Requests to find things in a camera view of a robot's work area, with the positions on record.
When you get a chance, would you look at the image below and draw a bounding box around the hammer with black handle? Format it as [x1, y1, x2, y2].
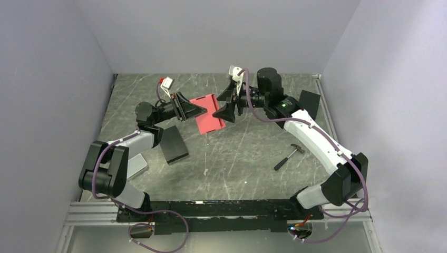
[274, 143, 305, 171]

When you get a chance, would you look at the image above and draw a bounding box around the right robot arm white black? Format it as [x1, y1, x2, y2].
[213, 65, 368, 219]

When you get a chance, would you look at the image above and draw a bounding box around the red cardboard paper box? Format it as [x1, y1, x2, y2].
[190, 94, 226, 134]

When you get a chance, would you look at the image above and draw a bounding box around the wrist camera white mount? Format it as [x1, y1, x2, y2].
[229, 65, 244, 99]
[159, 76, 174, 96]

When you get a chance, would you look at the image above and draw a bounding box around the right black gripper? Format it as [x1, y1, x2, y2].
[213, 82, 269, 122]

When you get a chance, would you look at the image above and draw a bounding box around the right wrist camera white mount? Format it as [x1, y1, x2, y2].
[229, 65, 244, 99]

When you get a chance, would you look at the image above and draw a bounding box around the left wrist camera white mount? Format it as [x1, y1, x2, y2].
[159, 76, 174, 96]

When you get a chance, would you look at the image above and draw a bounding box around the black box near right wall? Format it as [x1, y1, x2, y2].
[298, 90, 320, 120]

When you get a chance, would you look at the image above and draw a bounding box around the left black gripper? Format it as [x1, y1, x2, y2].
[153, 92, 207, 125]

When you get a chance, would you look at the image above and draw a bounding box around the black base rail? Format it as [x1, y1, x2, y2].
[116, 199, 324, 235]

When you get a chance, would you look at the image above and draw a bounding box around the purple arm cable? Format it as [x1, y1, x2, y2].
[237, 67, 370, 245]
[91, 82, 190, 253]

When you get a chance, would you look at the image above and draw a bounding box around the aluminium frame rail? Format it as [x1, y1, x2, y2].
[65, 202, 119, 226]

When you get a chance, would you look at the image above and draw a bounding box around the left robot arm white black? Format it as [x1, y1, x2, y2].
[78, 92, 207, 221]

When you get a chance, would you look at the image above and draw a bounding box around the black box near left arm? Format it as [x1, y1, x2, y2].
[160, 125, 189, 165]

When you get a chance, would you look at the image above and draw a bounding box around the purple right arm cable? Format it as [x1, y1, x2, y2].
[237, 67, 370, 245]

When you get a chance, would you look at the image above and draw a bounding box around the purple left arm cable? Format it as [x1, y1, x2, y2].
[91, 82, 190, 253]

